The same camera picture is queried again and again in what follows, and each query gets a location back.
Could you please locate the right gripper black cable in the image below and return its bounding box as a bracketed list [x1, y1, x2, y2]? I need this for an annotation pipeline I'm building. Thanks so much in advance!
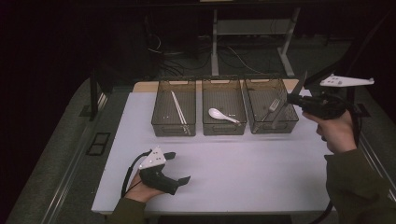
[307, 92, 364, 224]

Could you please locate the person's right hand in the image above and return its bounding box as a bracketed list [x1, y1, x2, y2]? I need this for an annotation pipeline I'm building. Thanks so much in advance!
[302, 110, 358, 154]

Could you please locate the bundle of black floor cables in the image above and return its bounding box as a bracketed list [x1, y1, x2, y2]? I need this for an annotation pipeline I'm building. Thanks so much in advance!
[145, 15, 217, 77]

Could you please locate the person's left hand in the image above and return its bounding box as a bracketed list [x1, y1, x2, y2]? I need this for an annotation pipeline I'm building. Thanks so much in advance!
[124, 172, 166, 204]

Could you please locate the black floor socket frame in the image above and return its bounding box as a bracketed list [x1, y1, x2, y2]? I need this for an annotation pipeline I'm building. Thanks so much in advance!
[85, 132, 112, 157]

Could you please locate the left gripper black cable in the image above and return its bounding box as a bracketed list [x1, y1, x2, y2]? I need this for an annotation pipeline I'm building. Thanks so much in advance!
[120, 150, 152, 198]

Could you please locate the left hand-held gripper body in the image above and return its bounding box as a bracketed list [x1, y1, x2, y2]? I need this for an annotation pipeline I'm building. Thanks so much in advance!
[137, 146, 179, 196]

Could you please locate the white ceramic spoon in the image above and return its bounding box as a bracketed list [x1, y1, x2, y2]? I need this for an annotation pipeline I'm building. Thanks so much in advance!
[207, 107, 242, 125]

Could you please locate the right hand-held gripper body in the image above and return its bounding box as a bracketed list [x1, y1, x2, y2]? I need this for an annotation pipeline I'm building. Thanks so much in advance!
[300, 73, 375, 121]

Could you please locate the metal fork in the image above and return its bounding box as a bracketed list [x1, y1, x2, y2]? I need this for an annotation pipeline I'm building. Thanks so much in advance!
[252, 98, 281, 133]

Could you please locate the smoky clear plastic bin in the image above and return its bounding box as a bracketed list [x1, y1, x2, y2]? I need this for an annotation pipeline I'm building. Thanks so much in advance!
[150, 78, 197, 137]
[242, 77, 300, 134]
[201, 77, 248, 136]

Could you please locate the metal floor rail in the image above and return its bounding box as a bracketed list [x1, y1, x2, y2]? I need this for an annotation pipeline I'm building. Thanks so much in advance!
[356, 118, 396, 202]
[39, 92, 108, 224]

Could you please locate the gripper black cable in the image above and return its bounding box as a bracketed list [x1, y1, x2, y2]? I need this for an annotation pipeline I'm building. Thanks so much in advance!
[307, 92, 364, 224]
[120, 150, 152, 198]

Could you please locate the white floor cable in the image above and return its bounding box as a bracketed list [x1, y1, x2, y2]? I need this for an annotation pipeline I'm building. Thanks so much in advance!
[228, 46, 266, 76]

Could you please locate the white metal desk frame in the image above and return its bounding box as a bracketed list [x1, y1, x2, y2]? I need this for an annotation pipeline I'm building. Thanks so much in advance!
[210, 7, 302, 78]

